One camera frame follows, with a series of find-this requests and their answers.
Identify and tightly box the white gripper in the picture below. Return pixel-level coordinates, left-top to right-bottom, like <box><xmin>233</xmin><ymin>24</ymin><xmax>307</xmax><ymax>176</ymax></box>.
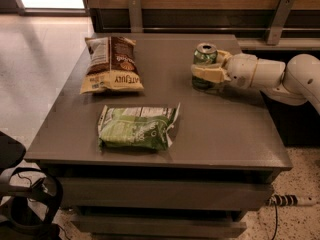
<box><xmin>191</xmin><ymin>50</ymin><xmax>258</xmax><ymax>89</ymax></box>

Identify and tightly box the green soda can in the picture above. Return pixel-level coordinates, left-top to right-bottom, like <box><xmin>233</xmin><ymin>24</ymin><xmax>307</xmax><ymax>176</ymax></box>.
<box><xmin>192</xmin><ymin>42</ymin><xmax>218</xmax><ymax>91</ymax></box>

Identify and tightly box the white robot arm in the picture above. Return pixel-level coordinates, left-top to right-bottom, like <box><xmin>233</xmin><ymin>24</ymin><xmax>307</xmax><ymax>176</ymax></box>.
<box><xmin>191</xmin><ymin>50</ymin><xmax>320</xmax><ymax>114</ymax></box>

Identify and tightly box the grey drawer cabinet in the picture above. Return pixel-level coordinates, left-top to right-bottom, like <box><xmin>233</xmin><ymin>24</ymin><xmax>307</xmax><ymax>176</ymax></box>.
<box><xmin>27</xmin><ymin>34</ymin><xmax>291</xmax><ymax>240</ymax></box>

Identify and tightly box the green chip bag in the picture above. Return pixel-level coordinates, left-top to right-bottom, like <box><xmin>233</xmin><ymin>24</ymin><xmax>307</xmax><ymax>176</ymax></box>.
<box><xmin>97</xmin><ymin>105</ymin><xmax>180</xmax><ymax>151</ymax></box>

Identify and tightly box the brown yellow chip bag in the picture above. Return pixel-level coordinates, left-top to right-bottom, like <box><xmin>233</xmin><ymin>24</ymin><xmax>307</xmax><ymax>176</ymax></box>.
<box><xmin>80</xmin><ymin>37</ymin><xmax>144</xmax><ymax>94</ymax></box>

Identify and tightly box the striped power strip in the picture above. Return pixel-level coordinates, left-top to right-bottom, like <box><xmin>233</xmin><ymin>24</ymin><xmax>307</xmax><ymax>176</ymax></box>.
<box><xmin>266</xmin><ymin>194</ymin><xmax>317</xmax><ymax>207</ymax></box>

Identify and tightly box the upper grey drawer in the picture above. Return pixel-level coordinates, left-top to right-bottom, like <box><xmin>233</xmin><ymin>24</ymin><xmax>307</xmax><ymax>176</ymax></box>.
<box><xmin>60</xmin><ymin>178</ymin><xmax>272</xmax><ymax>211</ymax></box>

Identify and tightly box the grey drawer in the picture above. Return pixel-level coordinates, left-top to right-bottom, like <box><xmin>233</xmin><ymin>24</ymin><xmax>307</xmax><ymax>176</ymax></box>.
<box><xmin>60</xmin><ymin>178</ymin><xmax>272</xmax><ymax>211</ymax></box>
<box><xmin>71</xmin><ymin>215</ymin><xmax>246</xmax><ymax>239</ymax></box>

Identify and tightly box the lower grey drawer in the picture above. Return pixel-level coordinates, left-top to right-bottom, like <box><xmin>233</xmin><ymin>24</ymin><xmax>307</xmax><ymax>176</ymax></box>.
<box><xmin>71</xmin><ymin>215</ymin><xmax>246</xmax><ymax>239</ymax></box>

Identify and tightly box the right metal wall bracket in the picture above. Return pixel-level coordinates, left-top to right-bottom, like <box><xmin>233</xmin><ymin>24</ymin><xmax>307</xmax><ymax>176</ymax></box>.
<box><xmin>265</xmin><ymin>0</ymin><xmax>295</xmax><ymax>46</ymax></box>

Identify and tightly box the metal wall bracket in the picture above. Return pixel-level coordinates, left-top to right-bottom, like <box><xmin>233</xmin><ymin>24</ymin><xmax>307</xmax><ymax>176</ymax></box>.
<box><xmin>265</xmin><ymin>0</ymin><xmax>295</xmax><ymax>46</ymax></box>
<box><xmin>128</xmin><ymin>0</ymin><xmax>143</xmax><ymax>33</ymax></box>

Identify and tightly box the left metal wall bracket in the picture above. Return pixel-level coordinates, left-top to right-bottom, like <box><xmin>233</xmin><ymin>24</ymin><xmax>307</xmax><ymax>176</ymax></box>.
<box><xmin>128</xmin><ymin>0</ymin><xmax>143</xmax><ymax>33</ymax></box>

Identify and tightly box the black power cable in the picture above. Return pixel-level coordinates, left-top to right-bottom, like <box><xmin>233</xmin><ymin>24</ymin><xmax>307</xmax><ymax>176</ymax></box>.
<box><xmin>270</xmin><ymin>200</ymin><xmax>280</xmax><ymax>240</ymax></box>

